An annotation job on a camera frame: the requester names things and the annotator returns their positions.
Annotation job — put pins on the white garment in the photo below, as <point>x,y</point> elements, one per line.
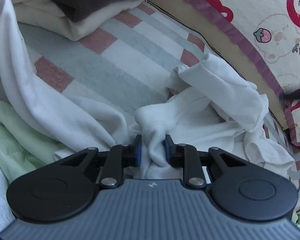
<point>213,106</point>

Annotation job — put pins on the cartoon print quilt purple trim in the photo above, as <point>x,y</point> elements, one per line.
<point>268,33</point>

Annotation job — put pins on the striped pink grey white blanket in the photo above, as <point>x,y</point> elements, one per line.
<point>126,63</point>

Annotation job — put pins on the light green garment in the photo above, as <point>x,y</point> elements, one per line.
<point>22,148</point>

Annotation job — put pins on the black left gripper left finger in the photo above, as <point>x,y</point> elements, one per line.
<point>65,188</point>

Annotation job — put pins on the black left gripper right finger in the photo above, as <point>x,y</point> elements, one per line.
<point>237,187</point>

